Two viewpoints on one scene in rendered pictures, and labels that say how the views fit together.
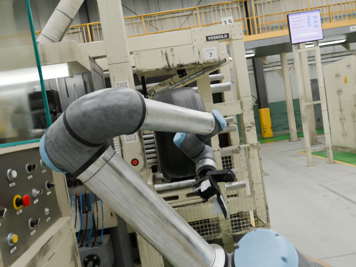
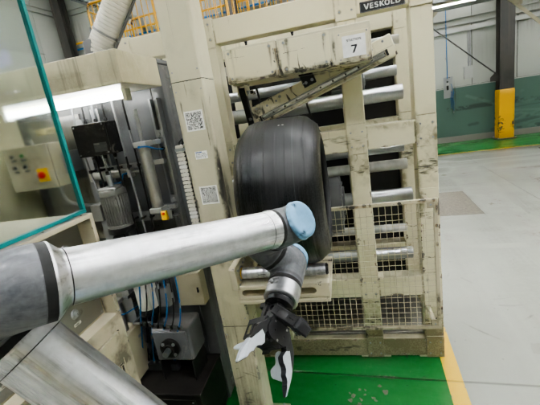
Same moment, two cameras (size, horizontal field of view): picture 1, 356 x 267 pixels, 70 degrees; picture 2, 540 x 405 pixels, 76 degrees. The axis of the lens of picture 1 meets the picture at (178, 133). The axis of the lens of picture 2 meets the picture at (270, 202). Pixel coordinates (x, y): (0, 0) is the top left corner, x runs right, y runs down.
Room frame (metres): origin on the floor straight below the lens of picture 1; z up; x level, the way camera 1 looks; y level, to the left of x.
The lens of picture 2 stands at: (0.29, -0.34, 1.49)
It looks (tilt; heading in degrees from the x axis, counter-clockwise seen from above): 14 degrees down; 17
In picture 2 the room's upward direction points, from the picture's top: 9 degrees counter-clockwise
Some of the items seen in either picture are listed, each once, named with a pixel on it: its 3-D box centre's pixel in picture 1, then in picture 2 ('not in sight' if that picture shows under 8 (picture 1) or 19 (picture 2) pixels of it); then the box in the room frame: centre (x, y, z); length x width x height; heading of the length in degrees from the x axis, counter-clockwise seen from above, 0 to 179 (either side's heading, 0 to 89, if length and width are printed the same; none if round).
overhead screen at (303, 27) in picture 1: (304, 27); not in sight; (4.77, -2.62, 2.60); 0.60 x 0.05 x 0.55; 90
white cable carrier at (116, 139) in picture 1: (117, 142); (194, 202); (1.55, 0.37, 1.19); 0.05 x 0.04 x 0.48; 4
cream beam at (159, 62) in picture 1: (176, 60); (298, 58); (1.93, -0.07, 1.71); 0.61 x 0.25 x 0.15; 94
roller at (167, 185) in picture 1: (182, 183); (283, 271); (1.48, 0.02, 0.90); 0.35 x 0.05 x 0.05; 94
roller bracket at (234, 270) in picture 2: (152, 183); (247, 258); (1.61, 0.21, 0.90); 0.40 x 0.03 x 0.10; 4
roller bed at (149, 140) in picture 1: (144, 153); not in sight; (1.99, 0.28, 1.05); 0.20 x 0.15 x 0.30; 94
